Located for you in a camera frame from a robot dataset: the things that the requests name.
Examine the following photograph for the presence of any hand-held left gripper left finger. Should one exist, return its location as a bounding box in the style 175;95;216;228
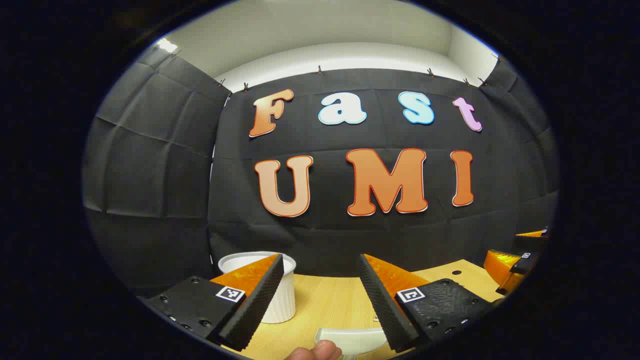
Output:
137;253;285;352

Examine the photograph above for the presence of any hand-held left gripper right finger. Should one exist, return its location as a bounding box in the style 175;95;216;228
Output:
359;253;506;353

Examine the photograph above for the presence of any white ribbed garbage bin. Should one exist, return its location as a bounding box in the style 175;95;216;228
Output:
218;251;297;324

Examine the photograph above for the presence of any grey plastic dustpan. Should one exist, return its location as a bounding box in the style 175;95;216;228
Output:
314;327;389;359

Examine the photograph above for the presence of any wooden desktop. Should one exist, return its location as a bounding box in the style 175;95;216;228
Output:
220;259;506;360

